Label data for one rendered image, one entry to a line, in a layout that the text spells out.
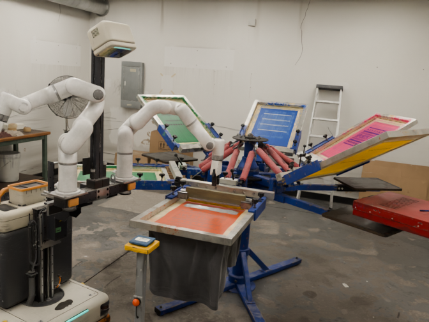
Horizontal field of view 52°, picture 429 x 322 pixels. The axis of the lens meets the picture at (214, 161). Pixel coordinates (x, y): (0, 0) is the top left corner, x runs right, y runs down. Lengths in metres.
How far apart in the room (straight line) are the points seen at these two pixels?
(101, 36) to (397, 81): 5.08
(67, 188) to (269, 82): 4.94
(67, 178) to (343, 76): 5.07
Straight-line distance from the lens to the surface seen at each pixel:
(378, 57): 6.76
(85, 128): 2.26
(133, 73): 7.60
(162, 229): 2.37
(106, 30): 2.34
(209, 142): 2.67
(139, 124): 2.65
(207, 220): 2.59
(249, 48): 6.98
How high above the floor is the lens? 1.80
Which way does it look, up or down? 11 degrees down
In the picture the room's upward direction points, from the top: 4 degrees clockwise
